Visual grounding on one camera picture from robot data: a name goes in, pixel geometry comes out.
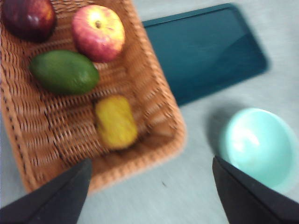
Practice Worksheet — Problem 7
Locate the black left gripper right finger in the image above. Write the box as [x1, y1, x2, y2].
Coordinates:
[212, 155, 299, 224]

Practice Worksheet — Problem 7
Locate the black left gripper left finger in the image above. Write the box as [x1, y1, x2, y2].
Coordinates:
[0, 158, 93, 224]

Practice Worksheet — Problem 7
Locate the mint green bowl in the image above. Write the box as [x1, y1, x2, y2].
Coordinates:
[218, 107, 299, 194]

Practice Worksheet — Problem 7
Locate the yellow brown kiwi fruit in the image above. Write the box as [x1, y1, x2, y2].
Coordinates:
[94, 95, 138, 150]

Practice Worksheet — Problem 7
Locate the brown wicker basket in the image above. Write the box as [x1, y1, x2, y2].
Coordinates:
[0, 0, 187, 194]

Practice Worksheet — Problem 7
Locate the green mango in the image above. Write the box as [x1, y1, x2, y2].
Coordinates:
[28, 49, 100, 96]

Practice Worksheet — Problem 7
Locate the dark green rectangular tray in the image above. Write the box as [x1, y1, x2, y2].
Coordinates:
[142, 2, 268, 107]

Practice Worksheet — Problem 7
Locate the red yellow apple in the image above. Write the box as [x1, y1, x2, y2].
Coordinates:
[71, 5, 126, 63]

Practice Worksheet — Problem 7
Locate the dark red apple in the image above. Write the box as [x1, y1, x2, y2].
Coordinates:
[2, 0, 57, 43]

